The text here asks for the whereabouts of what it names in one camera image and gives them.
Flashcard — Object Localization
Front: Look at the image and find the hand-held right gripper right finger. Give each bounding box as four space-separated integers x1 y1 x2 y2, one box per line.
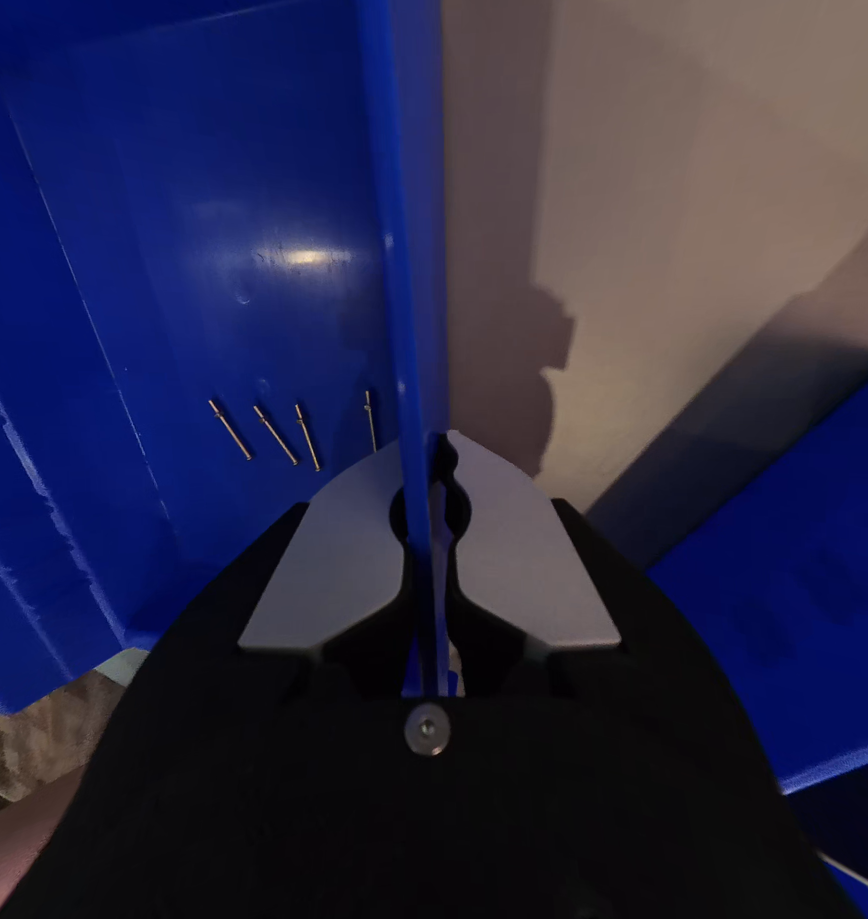
434 429 621 650

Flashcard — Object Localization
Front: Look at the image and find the blue divided plastic bin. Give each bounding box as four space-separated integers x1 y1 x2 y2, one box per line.
648 362 868 919

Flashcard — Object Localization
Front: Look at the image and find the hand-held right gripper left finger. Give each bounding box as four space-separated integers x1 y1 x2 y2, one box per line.
238 439 413 653

